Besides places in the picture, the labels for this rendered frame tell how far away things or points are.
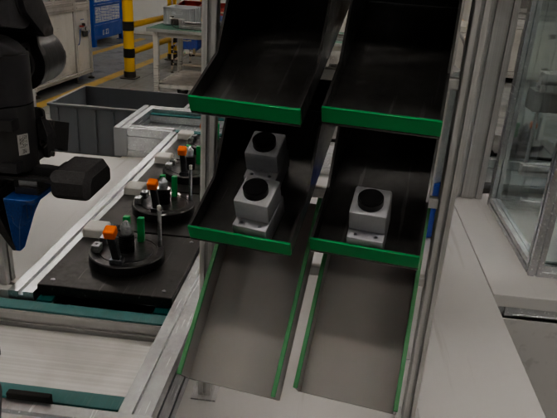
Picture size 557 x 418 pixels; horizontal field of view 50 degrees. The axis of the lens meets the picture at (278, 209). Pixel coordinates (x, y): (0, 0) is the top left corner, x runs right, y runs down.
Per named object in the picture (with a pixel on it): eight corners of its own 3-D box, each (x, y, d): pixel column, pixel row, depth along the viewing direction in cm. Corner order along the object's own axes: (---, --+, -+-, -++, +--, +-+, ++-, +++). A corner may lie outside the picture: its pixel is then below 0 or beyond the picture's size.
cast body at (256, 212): (268, 248, 73) (263, 209, 68) (234, 240, 74) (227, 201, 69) (290, 201, 78) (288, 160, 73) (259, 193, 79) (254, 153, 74)
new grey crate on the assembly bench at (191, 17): (191, 26, 602) (192, 9, 595) (162, 24, 605) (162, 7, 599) (202, 23, 638) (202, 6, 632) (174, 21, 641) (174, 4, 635)
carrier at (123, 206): (203, 246, 126) (204, 191, 121) (92, 235, 128) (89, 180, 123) (225, 204, 148) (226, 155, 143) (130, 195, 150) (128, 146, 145)
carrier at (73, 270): (171, 308, 103) (171, 243, 99) (37, 294, 105) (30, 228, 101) (203, 247, 126) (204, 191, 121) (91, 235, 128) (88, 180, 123)
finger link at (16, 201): (31, 201, 57) (60, 180, 63) (-5, 197, 58) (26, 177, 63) (38, 265, 60) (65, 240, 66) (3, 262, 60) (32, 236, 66)
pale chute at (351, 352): (396, 415, 77) (397, 411, 73) (297, 391, 80) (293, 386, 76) (428, 216, 87) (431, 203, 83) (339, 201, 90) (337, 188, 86)
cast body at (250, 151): (277, 197, 79) (273, 157, 74) (245, 192, 80) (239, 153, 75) (293, 155, 84) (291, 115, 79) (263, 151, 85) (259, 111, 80)
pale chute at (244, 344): (280, 401, 78) (274, 397, 74) (186, 378, 81) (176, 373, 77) (325, 206, 88) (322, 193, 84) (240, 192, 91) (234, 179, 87)
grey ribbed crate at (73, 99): (181, 163, 276) (181, 114, 267) (50, 152, 281) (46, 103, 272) (201, 138, 315) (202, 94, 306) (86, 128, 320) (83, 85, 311)
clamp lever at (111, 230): (120, 262, 108) (113, 233, 103) (109, 261, 108) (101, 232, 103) (126, 247, 111) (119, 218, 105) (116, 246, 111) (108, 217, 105)
